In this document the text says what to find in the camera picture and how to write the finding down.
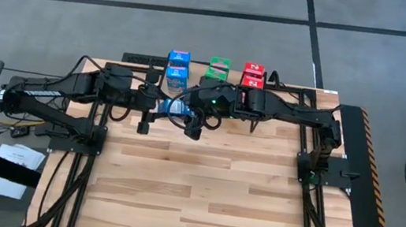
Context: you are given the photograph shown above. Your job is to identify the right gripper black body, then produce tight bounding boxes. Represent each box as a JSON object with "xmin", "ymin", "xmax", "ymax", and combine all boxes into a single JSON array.
[{"xmin": 192, "ymin": 78, "xmax": 251, "ymax": 121}]

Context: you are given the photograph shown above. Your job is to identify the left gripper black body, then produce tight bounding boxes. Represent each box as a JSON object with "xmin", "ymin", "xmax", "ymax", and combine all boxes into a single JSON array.
[{"xmin": 132, "ymin": 81, "xmax": 163, "ymax": 115}]

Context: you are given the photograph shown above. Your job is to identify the blue Rice Krispies cereal box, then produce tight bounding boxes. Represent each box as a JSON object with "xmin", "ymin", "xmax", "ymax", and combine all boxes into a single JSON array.
[
  {"xmin": 156, "ymin": 96, "xmax": 194, "ymax": 120},
  {"xmin": 167, "ymin": 48, "xmax": 193, "ymax": 69},
  {"xmin": 162, "ymin": 64, "xmax": 191, "ymax": 95}
]

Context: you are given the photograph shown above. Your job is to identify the green Apple Jacks cereal box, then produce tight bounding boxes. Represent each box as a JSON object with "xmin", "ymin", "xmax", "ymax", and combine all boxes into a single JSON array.
[
  {"xmin": 203, "ymin": 65, "xmax": 230, "ymax": 83},
  {"xmin": 209, "ymin": 56, "xmax": 233, "ymax": 71}
]

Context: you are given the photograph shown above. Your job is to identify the red Froot Loops cereal box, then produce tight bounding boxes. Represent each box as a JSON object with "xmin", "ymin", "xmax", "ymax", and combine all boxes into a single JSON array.
[
  {"xmin": 243, "ymin": 61, "xmax": 267, "ymax": 78},
  {"xmin": 241, "ymin": 74, "xmax": 266, "ymax": 91}
]

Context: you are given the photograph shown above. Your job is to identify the black power strip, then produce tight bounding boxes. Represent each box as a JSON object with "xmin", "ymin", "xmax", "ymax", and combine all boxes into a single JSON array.
[{"xmin": 121, "ymin": 50, "xmax": 168, "ymax": 69}]

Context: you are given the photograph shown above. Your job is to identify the small black controller box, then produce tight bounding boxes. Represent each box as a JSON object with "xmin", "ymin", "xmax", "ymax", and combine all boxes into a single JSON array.
[{"xmin": 9, "ymin": 124, "xmax": 31, "ymax": 140}]

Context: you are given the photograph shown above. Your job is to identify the white paper sheet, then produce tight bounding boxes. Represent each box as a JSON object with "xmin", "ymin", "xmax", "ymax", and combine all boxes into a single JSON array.
[
  {"xmin": 0, "ymin": 142, "xmax": 47, "ymax": 172},
  {"xmin": 0, "ymin": 174, "xmax": 28, "ymax": 201}
]

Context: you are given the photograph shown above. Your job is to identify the black bar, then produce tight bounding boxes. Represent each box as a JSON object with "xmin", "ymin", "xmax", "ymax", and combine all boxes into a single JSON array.
[{"xmin": 0, "ymin": 148, "xmax": 46, "ymax": 189}]

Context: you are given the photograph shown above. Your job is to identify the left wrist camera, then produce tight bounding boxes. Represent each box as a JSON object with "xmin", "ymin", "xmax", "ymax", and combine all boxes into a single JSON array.
[{"xmin": 144, "ymin": 70, "xmax": 161, "ymax": 86}]

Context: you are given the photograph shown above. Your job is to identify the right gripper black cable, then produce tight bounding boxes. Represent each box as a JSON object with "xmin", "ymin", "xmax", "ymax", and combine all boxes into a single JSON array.
[{"xmin": 165, "ymin": 79, "xmax": 228, "ymax": 136}]

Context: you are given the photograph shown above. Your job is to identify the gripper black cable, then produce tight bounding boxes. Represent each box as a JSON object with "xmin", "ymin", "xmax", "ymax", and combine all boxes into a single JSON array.
[
  {"xmin": 165, "ymin": 79, "xmax": 228, "ymax": 136},
  {"xmin": 105, "ymin": 102, "xmax": 134, "ymax": 125}
]

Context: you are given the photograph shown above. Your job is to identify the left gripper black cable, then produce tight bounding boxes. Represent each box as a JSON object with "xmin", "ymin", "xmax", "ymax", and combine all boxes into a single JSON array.
[{"xmin": 105, "ymin": 102, "xmax": 134, "ymax": 125}]

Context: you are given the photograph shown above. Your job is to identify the wooden shelf with black frame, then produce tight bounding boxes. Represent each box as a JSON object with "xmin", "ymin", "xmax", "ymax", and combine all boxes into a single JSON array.
[{"xmin": 152, "ymin": 56, "xmax": 272, "ymax": 136}]

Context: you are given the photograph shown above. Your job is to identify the black aluminium table frame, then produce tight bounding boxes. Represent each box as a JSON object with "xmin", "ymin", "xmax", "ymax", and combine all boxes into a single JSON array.
[{"xmin": 24, "ymin": 50, "xmax": 382, "ymax": 227}]

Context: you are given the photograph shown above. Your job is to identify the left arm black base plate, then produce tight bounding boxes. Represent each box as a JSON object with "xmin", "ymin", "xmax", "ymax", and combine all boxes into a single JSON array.
[{"xmin": 47, "ymin": 118, "xmax": 109, "ymax": 158}]

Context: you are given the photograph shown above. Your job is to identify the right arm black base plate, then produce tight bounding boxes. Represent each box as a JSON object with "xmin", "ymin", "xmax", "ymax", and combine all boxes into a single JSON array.
[{"xmin": 294, "ymin": 150, "xmax": 356, "ymax": 191}]

